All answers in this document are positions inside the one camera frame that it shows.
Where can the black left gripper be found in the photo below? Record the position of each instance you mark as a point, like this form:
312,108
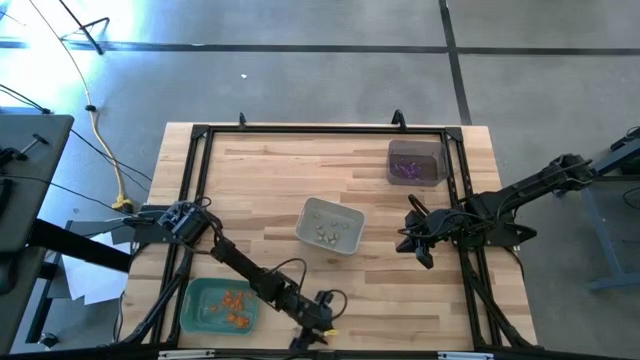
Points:
312,315

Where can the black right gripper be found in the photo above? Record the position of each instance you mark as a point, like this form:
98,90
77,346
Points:
430,225

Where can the white plastic bin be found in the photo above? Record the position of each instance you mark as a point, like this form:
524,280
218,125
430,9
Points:
350,220

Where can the dark translucent plastic bin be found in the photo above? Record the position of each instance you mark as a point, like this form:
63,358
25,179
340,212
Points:
440,165

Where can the green plastic bin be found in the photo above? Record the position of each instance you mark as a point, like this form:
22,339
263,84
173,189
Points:
200,320

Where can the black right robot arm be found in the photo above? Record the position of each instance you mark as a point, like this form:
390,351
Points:
530,187

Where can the white paper sheets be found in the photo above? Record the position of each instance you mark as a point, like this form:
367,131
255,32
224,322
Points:
95,285

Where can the black caster wheel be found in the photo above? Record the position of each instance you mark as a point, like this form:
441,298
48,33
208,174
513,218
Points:
47,340

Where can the dark grey side desk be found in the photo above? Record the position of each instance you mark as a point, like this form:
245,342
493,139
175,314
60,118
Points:
25,210

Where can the black desk clamp tool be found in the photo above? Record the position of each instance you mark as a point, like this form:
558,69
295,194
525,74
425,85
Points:
6,156

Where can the black tripod stand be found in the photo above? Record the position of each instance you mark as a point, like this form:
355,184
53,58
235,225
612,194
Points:
86,31

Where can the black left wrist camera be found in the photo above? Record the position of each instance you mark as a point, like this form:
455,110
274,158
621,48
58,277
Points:
325,298

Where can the black aluminium table frame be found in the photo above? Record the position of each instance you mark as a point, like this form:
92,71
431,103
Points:
468,150

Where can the black frame clamp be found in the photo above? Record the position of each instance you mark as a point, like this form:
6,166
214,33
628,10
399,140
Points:
398,119
242,121

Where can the blue-grey table frame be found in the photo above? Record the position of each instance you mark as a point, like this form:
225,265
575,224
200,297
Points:
596,215

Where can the black desk support frame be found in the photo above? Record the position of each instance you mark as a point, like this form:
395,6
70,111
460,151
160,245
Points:
75,245

